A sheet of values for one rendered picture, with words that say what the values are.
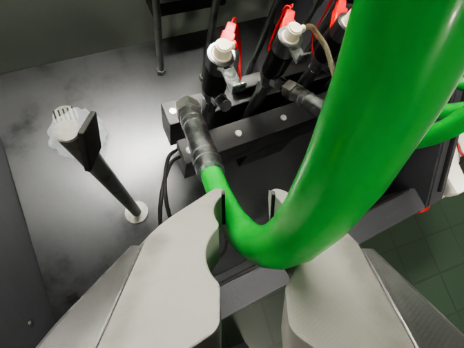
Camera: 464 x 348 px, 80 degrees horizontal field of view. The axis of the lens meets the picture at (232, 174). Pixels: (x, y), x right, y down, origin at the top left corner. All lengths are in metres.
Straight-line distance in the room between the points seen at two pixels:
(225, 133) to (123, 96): 0.27
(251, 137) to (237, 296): 0.23
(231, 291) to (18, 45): 0.54
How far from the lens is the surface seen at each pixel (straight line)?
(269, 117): 0.45
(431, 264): 1.93
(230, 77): 0.28
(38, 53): 0.67
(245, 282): 0.42
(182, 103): 0.24
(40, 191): 0.58
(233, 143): 0.41
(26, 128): 0.63
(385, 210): 0.53
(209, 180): 0.16
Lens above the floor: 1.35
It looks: 70 degrees down
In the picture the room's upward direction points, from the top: 35 degrees clockwise
